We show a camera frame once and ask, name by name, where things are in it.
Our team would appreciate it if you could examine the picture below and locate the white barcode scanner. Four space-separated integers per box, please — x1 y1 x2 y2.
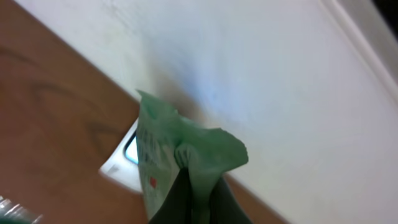
99 119 142 194

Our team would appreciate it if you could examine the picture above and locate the teal white snack packet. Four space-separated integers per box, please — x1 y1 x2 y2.
136 91 249 224

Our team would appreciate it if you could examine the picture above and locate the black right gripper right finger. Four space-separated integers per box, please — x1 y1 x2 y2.
210 177 252 224

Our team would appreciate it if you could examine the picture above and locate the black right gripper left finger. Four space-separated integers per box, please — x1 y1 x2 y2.
149 169 192 224

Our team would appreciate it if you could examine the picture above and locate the white red package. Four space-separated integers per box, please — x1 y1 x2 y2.
1 197 43 224

